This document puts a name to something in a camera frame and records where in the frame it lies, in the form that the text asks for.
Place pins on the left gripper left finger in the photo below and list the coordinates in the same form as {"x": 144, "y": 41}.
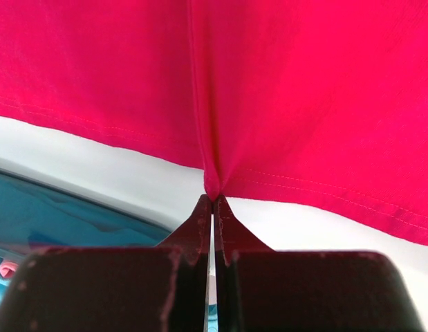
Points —
{"x": 161, "y": 288}

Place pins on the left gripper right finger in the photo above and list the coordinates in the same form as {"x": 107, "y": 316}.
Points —
{"x": 261, "y": 289}

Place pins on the red t shirt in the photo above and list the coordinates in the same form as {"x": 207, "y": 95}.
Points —
{"x": 323, "y": 103}

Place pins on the grey plastic bin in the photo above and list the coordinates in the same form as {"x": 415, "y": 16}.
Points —
{"x": 31, "y": 176}

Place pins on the cyan t shirt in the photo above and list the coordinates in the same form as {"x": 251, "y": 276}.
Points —
{"x": 32, "y": 216}

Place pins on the pink t shirt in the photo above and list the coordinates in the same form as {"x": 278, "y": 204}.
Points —
{"x": 7, "y": 269}

